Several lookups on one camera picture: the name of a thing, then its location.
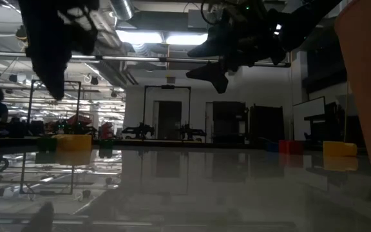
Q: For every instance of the orange plastic bin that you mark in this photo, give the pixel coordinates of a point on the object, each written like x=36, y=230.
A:
x=366, y=96

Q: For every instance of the grey ceiling box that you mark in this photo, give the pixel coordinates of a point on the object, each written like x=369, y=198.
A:
x=195, y=19

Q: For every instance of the round silver duct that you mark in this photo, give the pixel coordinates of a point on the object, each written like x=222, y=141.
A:
x=122, y=9

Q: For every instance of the small blue block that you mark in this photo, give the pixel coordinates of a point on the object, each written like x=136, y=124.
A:
x=272, y=146

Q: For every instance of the door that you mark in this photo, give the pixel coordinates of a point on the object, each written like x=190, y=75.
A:
x=169, y=117

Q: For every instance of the ceiling light panel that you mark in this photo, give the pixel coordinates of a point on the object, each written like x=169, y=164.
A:
x=185, y=39
x=140, y=37

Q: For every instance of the small red block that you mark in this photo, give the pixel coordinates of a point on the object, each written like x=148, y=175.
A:
x=291, y=146

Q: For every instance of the black background robot arm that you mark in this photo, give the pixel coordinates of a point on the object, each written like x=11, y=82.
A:
x=138, y=130
x=193, y=132

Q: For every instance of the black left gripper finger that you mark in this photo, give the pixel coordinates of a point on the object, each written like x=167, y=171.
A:
x=61, y=74
x=43, y=71

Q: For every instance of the black ceiling camera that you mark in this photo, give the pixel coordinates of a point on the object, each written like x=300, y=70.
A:
x=13, y=78
x=94, y=80

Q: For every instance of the long horizontal metal rail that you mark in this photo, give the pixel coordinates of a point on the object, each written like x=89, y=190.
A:
x=140, y=58

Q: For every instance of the wall vent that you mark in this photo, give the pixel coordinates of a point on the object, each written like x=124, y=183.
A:
x=171, y=80

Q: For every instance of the black cabinet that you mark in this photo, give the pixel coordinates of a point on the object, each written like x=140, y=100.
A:
x=229, y=112
x=266, y=119

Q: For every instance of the red machine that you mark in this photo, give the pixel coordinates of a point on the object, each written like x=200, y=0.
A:
x=106, y=130
x=79, y=120

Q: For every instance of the large yellow block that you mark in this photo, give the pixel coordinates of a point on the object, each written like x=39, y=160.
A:
x=338, y=149
x=74, y=143

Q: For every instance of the whiteboard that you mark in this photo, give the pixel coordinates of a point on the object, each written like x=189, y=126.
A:
x=308, y=112

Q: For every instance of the black frame workstation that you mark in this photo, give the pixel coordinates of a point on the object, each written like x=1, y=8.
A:
x=79, y=103
x=167, y=87

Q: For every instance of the corrugated silver air duct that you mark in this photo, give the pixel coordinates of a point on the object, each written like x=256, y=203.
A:
x=106, y=35

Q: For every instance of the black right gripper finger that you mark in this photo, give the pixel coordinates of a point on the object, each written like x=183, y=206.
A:
x=213, y=74
x=211, y=48

